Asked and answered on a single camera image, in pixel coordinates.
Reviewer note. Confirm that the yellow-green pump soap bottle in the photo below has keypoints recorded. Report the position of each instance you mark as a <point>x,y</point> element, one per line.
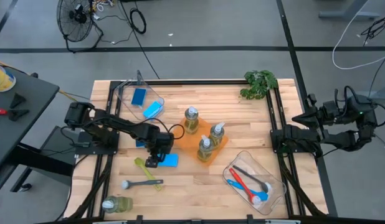
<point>121,204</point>
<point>191,123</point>
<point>216,135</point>
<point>205,151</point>

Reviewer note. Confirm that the dark grey side table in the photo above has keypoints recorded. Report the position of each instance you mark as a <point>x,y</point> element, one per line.
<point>30,93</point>

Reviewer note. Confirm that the green dish brush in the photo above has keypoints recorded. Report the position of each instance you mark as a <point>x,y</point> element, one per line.
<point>139,162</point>

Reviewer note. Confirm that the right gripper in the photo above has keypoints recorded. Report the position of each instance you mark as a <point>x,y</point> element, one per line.
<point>326,112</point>

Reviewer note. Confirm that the clear plastic bin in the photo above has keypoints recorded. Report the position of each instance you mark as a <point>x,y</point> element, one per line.
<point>127,93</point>
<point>273,199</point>

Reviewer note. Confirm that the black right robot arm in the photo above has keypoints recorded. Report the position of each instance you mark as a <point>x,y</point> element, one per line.
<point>304,137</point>

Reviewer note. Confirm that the grey dish brush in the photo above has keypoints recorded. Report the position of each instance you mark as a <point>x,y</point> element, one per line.
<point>251,177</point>
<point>142,183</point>

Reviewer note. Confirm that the blue dish brush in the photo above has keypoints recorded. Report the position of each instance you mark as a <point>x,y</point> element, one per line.
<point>233,184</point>

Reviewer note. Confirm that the blue kitchen sponge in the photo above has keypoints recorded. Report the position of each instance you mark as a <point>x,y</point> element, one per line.
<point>139,96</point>
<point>171,160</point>
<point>152,109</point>
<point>139,144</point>

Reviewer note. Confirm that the black floor fan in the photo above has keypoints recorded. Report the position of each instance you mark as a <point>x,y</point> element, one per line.
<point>74,18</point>

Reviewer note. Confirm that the grey desk foot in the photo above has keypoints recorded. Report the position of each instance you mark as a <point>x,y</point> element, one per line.
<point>382,93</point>

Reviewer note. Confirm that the black spare gripper finger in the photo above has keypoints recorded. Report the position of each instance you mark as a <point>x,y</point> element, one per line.
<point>17,101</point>
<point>16,114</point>

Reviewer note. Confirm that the grey desk leg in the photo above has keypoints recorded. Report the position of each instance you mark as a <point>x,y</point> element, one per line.
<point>348,14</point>

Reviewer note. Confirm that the green potted plant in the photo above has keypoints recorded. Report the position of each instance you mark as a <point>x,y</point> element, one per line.
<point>259,84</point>

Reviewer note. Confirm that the black aluminium rig frame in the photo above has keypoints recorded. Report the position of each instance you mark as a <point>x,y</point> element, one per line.
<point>211,82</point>

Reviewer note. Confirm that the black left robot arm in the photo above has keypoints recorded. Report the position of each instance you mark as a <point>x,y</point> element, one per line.
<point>124,127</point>

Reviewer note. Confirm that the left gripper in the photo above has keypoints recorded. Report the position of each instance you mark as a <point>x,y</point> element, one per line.
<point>161,143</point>

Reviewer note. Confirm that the red dish brush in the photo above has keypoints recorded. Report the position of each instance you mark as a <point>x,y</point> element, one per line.
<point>239,180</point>

